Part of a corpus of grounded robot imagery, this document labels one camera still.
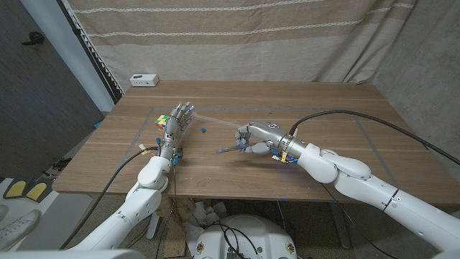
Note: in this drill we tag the Rubik's cube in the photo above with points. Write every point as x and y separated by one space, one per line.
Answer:
161 122

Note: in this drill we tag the white power strip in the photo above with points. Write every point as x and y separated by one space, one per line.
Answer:
143 80

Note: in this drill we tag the small blue floor scrap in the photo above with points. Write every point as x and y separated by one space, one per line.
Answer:
97 124

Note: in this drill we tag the white sneaker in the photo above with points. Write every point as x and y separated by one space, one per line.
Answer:
19 230

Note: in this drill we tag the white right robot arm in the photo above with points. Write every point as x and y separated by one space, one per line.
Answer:
345 172

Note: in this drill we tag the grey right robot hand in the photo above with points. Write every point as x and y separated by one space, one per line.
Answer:
269 135

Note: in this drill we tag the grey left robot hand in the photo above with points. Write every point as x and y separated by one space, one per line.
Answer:
176 126

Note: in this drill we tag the crumpled white paper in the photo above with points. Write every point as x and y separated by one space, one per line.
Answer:
205 217

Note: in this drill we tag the black floor clutter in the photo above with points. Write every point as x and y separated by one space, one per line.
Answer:
62 163

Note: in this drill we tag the grey metal table leg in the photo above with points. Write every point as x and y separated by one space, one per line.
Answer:
339 226

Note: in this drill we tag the orange and grey scissors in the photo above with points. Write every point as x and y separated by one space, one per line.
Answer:
228 149

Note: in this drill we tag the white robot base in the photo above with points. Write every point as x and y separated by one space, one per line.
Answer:
251 234

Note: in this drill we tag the black zigzag edge strip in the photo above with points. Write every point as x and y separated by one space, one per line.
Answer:
97 57

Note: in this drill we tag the beige striped curtain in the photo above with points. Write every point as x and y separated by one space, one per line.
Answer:
233 46

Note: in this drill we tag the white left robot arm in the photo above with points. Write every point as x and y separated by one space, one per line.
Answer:
143 201

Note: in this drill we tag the yellow and black foot pedal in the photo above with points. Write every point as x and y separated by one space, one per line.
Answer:
37 190
15 188

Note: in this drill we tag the clear tape strip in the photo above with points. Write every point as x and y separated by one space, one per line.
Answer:
215 120

